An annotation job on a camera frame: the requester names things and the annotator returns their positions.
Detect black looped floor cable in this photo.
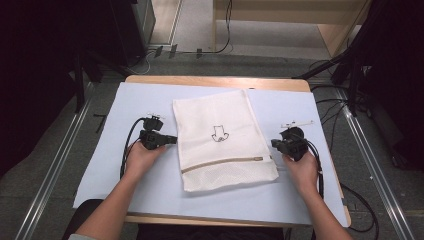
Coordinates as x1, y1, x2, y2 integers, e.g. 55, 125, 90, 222
339, 182, 380, 240

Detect wooden table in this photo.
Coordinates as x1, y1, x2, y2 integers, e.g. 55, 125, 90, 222
114, 74, 352, 228

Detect person's dark pants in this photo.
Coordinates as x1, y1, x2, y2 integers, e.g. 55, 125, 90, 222
60, 198, 285, 240

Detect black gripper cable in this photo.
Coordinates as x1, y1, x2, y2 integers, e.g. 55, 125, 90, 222
303, 139, 325, 201
119, 116, 148, 180

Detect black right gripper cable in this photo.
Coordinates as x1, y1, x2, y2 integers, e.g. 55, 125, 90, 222
303, 139, 325, 201

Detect light blue table mat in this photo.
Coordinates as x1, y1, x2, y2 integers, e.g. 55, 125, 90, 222
72, 81, 350, 229

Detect light wooden desk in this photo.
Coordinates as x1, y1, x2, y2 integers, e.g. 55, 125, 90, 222
212, 0, 372, 58

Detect person's left hand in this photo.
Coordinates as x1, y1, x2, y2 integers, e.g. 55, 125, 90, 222
124, 141, 167, 183

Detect metal floor rail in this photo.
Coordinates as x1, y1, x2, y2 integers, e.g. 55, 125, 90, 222
332, 87, 416, 240
14, 82, 95, 240

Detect white mesh laundry bag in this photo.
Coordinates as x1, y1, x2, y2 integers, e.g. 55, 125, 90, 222
172, 88, 280, 193

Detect black metal stand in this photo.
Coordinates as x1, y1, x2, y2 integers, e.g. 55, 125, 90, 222
72, 49, 132, 114
292, 46, 366, 118

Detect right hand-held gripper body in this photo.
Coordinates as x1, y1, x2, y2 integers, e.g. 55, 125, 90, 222
279, 120, 315, 162

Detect small black floor bracket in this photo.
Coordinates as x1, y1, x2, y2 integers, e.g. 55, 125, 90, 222
92, 113, 108, 134

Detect black floor cables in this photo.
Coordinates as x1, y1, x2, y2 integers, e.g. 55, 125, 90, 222
308, 59, 352, 153

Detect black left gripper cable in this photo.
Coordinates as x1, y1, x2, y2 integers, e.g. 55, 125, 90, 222
119, 116, 148, 180

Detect white floor cable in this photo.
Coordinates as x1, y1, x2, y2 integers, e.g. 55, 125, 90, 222
127, 49, 158, 76

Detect black curtain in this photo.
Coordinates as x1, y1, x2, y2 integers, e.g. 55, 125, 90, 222
346, 0, 424, 172
0, 0, 138, 178

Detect person's right hand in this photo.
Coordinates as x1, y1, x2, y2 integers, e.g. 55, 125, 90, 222
281, 151, 321, 197

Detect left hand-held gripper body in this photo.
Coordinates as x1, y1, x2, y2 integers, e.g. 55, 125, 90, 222
138, 113, 168, 151

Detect black hanging cable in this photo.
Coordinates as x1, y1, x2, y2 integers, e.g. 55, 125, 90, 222
196, 0, 234, 60

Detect black cabinet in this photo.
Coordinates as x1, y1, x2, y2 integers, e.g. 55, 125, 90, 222
109, 0, 157, 67

